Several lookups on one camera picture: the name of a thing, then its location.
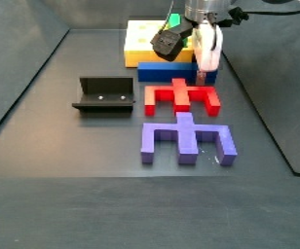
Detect blue long block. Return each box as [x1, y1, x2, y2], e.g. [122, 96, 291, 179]
[137, 61, 220, 85]

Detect purple comb-shaped block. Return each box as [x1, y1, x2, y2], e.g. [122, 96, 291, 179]
[141, 112, 237, 166]

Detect red comb-shaped block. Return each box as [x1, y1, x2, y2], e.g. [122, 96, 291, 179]
[145, 78, 223, 117]

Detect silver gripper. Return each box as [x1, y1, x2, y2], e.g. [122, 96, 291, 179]
[184, 0, 232, 86]

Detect black cable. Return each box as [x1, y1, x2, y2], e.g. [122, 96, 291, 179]
[217, 3, 300, 28]

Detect yellow slotted board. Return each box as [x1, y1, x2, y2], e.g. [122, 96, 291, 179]
[124, 19, 199, 68]

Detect green long block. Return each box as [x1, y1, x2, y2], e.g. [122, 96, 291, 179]
[166, 13, 191, 46]

